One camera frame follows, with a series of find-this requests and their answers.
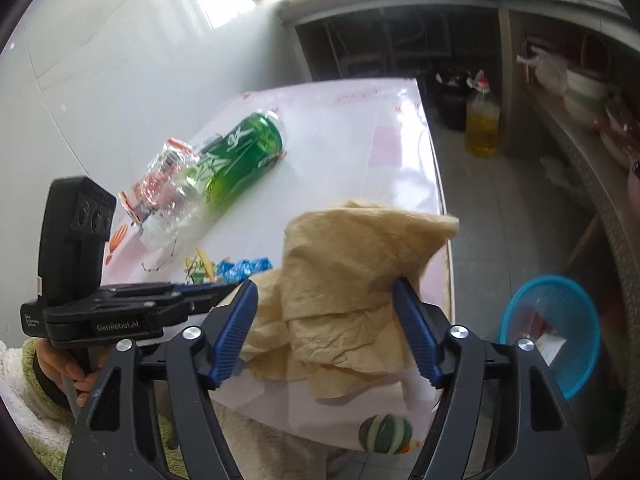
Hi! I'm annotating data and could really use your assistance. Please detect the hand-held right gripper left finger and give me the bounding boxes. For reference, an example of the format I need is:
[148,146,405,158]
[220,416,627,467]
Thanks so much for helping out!
[60,280,259,480]

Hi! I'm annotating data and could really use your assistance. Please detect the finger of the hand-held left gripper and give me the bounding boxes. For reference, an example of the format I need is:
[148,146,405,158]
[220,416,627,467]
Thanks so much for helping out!
[107,282,240,295]
[100,291,233,321]

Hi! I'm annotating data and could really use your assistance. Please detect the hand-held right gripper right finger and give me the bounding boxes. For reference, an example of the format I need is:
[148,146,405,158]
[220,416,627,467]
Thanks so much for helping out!
[391,277,593,480]

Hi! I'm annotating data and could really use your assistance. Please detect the yellow green candy wrapper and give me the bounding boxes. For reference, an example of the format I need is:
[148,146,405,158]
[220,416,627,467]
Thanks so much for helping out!
[184,248,219,282]

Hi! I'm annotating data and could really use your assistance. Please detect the blue candy wrapper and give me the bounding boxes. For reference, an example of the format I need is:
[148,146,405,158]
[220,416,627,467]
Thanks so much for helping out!
[217,256,273,283]

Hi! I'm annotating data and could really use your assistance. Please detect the tan paper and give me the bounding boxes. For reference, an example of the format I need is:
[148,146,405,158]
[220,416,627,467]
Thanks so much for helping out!
[240,200,461,401]

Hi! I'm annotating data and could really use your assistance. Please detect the blue plastic mesh basket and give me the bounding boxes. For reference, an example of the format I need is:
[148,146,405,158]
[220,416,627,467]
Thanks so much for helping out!
[497,274,601,401]

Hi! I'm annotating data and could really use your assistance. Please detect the person's left forearm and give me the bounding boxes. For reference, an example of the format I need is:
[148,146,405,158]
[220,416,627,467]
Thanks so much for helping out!
[0,337,83,461]

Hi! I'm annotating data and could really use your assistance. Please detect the person's left hand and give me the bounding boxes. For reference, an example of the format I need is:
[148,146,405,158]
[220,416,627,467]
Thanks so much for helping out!
[35,347,108,405]

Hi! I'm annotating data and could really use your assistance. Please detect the crushed clear plastic bottle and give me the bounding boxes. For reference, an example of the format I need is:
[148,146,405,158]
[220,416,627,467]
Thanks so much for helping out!
[117,137,216,251]

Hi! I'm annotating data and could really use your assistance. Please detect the green plastic bottle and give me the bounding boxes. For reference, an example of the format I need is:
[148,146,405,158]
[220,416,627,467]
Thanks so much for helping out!
[192,112,286,211]

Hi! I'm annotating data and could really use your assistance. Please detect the yellow cooking oil bottle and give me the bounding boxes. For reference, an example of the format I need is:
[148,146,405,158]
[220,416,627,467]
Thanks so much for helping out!
[465,71,501,158]

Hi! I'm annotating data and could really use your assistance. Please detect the pink printed table cover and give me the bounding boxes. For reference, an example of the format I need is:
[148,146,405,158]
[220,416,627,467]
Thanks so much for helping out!
[102,77,451,453]

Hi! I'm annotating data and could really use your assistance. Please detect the black bucket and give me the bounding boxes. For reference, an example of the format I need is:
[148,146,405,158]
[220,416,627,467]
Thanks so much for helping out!
[434,70,471,131]

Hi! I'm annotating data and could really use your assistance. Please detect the white plastic bag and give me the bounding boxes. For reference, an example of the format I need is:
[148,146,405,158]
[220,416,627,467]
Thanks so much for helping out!
[517,45,568,103]

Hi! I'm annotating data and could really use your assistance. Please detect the stack of white bowls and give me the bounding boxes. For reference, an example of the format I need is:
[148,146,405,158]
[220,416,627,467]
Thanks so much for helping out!
[565,67,611,128]

